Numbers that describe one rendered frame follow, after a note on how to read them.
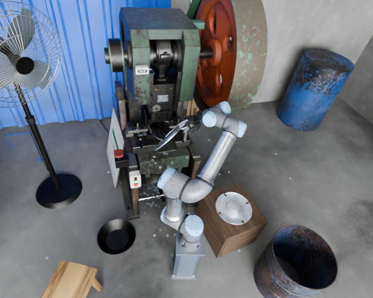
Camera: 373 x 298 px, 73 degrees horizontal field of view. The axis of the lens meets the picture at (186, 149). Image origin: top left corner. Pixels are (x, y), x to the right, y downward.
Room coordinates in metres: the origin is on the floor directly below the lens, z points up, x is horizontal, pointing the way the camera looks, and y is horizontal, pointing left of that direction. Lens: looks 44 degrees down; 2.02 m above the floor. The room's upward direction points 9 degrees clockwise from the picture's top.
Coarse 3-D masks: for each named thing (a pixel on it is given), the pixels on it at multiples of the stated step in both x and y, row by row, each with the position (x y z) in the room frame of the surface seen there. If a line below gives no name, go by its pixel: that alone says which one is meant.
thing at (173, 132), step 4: (176, 128) 1.27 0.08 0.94; (180, 128) 1.19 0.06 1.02; (172, 132) 1.24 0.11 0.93; (176, 132) 1.16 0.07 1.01; (168, 136) 1.23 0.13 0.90; (172, 136) 1.14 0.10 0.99; (164, 140) 1.20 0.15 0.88; (168, 140) 1.12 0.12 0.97; (160, 144) 1.20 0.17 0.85; (164, 144) 1.11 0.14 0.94; (156, 148) 1.17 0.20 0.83
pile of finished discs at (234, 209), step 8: (232, 192) 1.27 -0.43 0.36; (216, 200) 1.17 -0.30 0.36; (224, 200) 1.18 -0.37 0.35; (232, 200) 1.19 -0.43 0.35; (240, 200) 1.21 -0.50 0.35; (216, 208) 1.10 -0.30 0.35; (224, 208) 1.11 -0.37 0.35; (232, 208) 1.12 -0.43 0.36; (240, 208) 1.13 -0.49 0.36; (248, 208) 1.15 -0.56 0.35; (224, 216) 1.04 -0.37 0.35; (232, 216) 1.05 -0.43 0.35; (240, 216) 1.06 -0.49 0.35; (248, 216) 1.07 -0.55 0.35; (240, 224) 0.99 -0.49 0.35
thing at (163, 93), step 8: (160, 80) 1.45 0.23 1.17; (168, 80) 1.47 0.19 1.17; (160, 88) 1.41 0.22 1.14; (168, 88) 1.43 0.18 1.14; (160, 96) 1.41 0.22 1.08; (168, 96) 1.43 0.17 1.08; (160, 104) 1.41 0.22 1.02; (168, 104) 1.43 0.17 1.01; (152, 112) 1.39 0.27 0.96; (160, 112) 1.38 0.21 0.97; (168, 112) 1.40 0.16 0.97; (160, 120) 1.38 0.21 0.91; (168, 120) 1.40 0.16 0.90
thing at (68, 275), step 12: (60, 264) 0.53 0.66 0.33; (72, 264) 0.54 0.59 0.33; (60, 276) 0.47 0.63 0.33; (72, 276) 0.48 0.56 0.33; (84, 276) 0.49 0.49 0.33; (48, 288) 0.40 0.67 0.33; (60, 288) 0.41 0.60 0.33; (72, 288) 0.42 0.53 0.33; (84, 288) 0.43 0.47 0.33; (96, 288) 0.50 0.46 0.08
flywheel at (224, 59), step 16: (208, 0) 1.78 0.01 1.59; (224, 0) 1.58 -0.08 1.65; (208, 16) 1.83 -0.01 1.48; (224, 16) 1.62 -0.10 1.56; (208, 32) 1.79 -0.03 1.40; (224, 32) 1.58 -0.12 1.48; (224, 48) 1.54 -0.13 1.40; (208, 64) 1.71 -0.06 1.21; (224, 64) 1.50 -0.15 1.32; (208, 80) 1.66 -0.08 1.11; (224, 80) 1.46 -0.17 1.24; (208, 96) 1.56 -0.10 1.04; (224, 96) 1.35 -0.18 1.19
